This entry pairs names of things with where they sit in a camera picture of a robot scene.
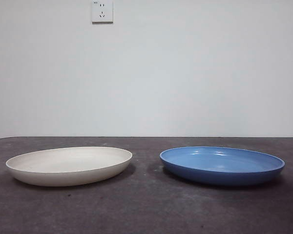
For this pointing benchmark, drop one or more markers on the blue round plate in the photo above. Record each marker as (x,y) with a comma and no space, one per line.
(222,170)

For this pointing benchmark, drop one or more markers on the white round plate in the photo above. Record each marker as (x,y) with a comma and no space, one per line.
(68,168)

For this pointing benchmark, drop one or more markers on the white wall socket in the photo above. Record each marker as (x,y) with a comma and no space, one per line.
(102,12)

